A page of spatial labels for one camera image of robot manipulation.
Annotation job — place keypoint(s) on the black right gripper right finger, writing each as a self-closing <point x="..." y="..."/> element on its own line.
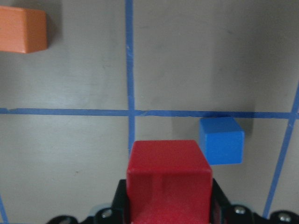
<point x="219" y="204"/>

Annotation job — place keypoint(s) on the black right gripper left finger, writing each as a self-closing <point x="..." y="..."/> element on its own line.
<point x="120" y="205"/>

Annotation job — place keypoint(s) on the red wooden block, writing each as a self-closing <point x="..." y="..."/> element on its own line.
<point x="168" y="182"/>

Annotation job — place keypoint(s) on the blue wooden block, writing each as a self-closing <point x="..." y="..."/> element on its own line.
<point x="221" y="140"/>

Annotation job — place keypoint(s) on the orange wooden block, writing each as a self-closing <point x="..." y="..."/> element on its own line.
<point x="22" y="30"/>

